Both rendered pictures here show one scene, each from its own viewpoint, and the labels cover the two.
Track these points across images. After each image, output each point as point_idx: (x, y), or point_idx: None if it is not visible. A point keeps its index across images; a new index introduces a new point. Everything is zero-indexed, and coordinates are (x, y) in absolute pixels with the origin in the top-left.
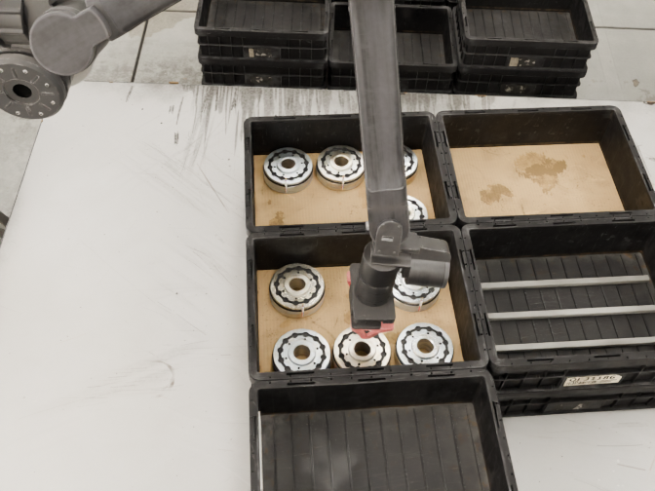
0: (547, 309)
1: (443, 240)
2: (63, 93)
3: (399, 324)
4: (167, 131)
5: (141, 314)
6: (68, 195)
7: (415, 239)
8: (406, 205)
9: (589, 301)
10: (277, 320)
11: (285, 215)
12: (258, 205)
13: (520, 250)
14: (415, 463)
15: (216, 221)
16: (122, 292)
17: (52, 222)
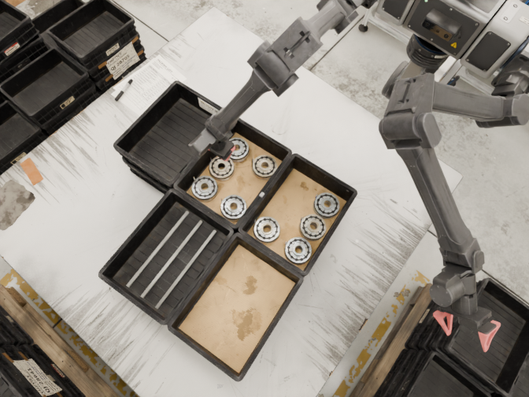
0: (183, 251)
1: (201, 150)
2: (383, 90)
3: (223, 192)
4: (401, 200)
5: (308, 138)
6: (384, 146)
7: (208, 139)
8: (210, 120)
9: (171, 272)
10: (259, 155)
11: (304, 190)
12: (317, 184)
13: None
14: (173, 157)
15: None
16: (322, 137)
17: (373, 133)
